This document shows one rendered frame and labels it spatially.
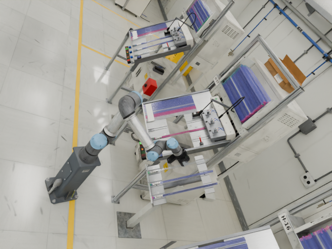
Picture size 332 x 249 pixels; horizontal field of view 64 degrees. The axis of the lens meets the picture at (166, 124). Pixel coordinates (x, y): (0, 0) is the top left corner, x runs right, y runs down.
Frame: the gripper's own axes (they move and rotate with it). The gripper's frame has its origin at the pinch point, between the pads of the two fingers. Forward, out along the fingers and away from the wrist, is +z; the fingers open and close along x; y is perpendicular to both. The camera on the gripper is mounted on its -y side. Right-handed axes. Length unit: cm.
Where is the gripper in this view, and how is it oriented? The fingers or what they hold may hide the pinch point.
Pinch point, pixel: (183, 164)
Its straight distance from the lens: 218.6
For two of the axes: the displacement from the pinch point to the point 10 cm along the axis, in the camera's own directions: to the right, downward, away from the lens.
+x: -1.9, -7.4, 6.5
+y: 9.2, -3.7, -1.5
